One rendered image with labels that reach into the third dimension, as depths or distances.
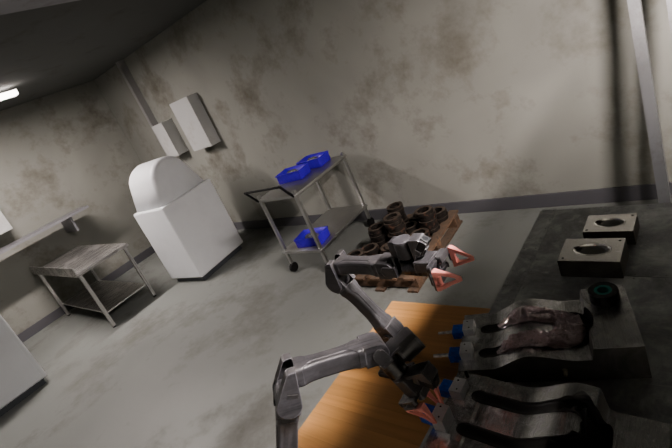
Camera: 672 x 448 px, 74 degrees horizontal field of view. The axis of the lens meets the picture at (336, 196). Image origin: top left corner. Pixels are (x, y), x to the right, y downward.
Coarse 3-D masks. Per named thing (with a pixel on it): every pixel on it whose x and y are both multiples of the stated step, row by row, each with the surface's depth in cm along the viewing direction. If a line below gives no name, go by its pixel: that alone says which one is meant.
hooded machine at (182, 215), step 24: (144, 168) 510; (168, 168) 511; (144, 192) 509; (168, 192) 506; (192, 192) 526; (216, 192) 554; (144, 216) 518; (168, 216) 497; (192, 216) 522; (216, 216) 549; (168, 240) 518; (192, 240) 517; (216, 240) 544; (240, 240) 574; (168, 264) 545; (192, 264) 517; (216, 264) 540
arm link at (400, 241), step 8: (392, 240) 134; (400, 240) 132; (392, 248) 134; (400, 248) 130; (408, 248) 130; (392, 256) 135; (400, 256) 132; (408, 256) 131; (384, 272) 138; (392, 272) 136; (400, 272) 137
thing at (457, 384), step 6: (456, 378) 127; (462, 378) 126; (444, 384) 128; (450, 384) 127; (456, 384) 125; (462, 384) 124; (468, 384) 125; (444, 390) 126; (450, 390) 124; (456, 390) 123; (462, 390) 123; (444, 396) 127; (450, 396) 125; (456, 396) 123; (462, 396) 122
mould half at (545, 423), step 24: (480, 384) 125; (504, 384) 122; (576, 384) 108; (456, 408) 121; (480, 408) 118; (600, 408) 103; (432, 432) 117; (456, 432) 114; (504, 432) 110; (528, 432) 106; (552, 432) 101; (624, 432) 101; (648, 432) 99
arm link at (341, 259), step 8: (336, 256) 157; (344, 256) 152; (352, 256) 150; (360, 256) 148; (368, 256) 146; (376, 256) 143; (384, 256) 141; (328, 264) 151; (336, 264) 150; (344, 264) 149; (352, 264) 147; (360, 264) 144; (368, 264) 142; (376, 264) 139; (384, 264) 137; (392, 264) 137; (328, 272) 153; (336, 272) 152; (344, 272) 151; (352, 272) 149; (360, 272) 146; (368, 272) 144; (376, 272) 140; (328, 280) 155; (336, 280) 152; (328, 288) 157; (336, 288) 155
